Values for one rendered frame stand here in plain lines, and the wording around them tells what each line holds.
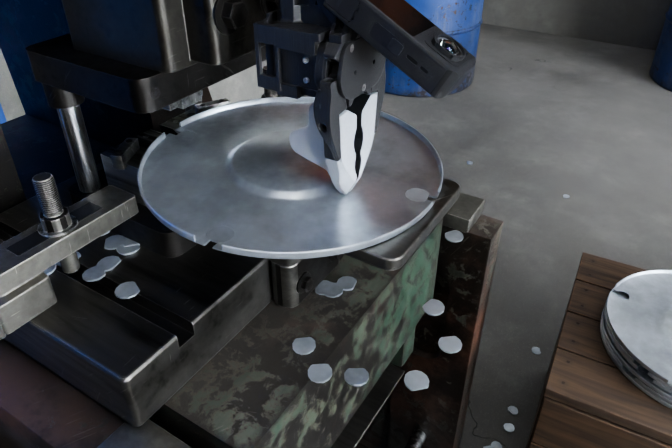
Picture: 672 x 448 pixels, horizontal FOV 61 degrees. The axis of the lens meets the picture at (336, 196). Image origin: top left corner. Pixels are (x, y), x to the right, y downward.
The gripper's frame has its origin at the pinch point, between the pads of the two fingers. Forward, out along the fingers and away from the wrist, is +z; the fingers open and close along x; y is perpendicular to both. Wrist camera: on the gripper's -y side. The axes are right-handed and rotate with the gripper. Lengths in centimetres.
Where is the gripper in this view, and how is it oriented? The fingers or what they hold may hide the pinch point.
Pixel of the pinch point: (352, 182)
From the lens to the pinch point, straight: 50.7
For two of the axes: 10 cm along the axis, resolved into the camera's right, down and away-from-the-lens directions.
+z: 0.0, 8.5, 5.2
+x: -5.3, 4.5, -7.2
